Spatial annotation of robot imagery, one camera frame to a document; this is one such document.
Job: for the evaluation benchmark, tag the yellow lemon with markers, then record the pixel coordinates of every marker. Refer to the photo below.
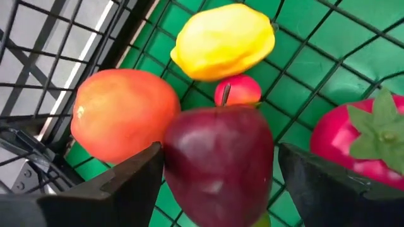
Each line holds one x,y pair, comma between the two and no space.
224,41

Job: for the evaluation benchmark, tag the small red-yellow fruit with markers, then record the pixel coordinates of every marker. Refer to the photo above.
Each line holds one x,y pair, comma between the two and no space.
241,89

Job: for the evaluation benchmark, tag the dark red apple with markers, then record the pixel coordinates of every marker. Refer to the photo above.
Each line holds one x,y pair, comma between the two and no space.
217,164

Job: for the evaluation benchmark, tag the green felt table mat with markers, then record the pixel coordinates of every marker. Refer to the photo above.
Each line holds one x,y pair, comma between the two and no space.
363,38

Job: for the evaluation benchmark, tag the red fruit with green calyx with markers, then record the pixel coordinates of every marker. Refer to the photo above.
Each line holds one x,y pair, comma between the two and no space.
337,138

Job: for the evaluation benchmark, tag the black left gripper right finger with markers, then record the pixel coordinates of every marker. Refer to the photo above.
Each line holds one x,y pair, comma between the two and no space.
341,201

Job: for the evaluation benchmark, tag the orange-red peach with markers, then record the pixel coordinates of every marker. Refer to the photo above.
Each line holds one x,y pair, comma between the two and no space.
123,113

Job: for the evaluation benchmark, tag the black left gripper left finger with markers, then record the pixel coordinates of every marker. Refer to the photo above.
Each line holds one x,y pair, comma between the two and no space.
79,208

